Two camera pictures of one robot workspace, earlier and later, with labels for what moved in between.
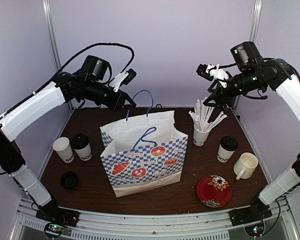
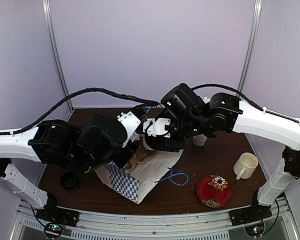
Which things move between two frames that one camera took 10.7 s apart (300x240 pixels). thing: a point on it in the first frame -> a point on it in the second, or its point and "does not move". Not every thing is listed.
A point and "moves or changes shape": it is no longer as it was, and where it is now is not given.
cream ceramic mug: x=245 y=166 does not move
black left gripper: x=117 y=105 -> x=121 y=161
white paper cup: x=223 y=155 -> x=145 y=144
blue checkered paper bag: x=143 y=153 moves or changes shape
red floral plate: x=214 y=191 does not move
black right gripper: x=220 y=93 -> x=169 y=145
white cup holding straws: x=199 y=137 does not move
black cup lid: x=69 y=180 does not move
